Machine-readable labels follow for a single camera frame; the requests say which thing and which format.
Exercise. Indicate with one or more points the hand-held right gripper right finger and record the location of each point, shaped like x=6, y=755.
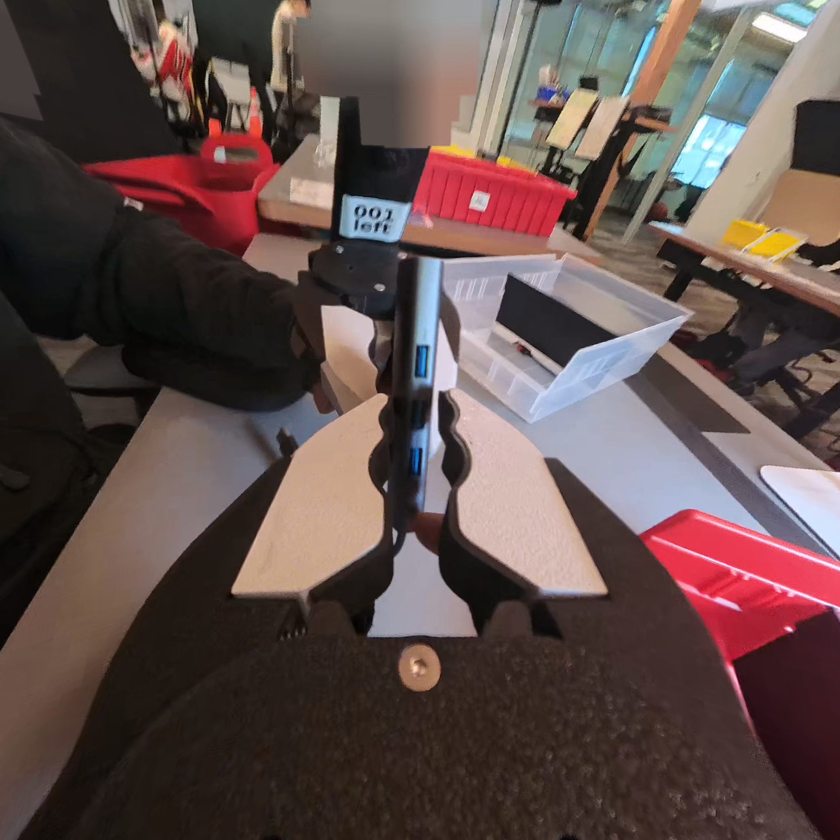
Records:
x=518, y=518

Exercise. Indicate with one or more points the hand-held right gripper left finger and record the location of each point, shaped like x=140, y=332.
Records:
x=321, y=512

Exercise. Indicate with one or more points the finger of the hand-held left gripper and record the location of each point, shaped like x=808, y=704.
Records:
x=348, y=361
x=447, y=374

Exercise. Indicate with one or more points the grey usb hub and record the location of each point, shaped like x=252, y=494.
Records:
x=426, y=302

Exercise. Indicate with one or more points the person's left forearm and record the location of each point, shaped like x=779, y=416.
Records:
x=164, y=282

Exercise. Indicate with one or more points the person's left hand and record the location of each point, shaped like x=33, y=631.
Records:
x=325, y=400

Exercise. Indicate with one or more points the wooden edged table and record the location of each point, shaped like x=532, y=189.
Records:
x=282, y=190

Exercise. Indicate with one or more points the black flat panel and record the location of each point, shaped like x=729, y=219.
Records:
x=558, y=321

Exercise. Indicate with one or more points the red crate with yellow lid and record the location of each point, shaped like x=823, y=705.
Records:
x=492, y=190

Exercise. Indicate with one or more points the clear plastic organizer box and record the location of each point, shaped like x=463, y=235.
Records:
x=610, y=367

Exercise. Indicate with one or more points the orange traffic cone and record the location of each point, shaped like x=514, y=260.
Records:
x=254, y=115

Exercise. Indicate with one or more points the red tote bin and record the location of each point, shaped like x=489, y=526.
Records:
x=170, y=190

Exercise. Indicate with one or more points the red plastic bin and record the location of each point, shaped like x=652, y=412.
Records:
x=722, y=577

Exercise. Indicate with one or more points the easel board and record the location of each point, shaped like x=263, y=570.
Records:
x=571, y=118
x=604, y=128

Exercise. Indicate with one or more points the brown top table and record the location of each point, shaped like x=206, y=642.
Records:
x=695, y=244

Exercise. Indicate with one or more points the person's black jacket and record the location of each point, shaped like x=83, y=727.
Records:
x=39, y=472

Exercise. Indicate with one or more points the white pad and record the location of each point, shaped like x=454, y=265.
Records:
x=807, y=492

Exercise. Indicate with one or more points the yellow bin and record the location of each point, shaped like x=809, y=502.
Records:
x=778, y=243
x=745, y=235

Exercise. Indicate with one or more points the brown cardboard board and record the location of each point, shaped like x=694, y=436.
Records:
x=800, y=203

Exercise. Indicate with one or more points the black monitor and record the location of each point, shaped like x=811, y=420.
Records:
x=817, y=138

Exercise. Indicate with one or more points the wooden post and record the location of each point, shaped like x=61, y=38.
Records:
x=649, y=85

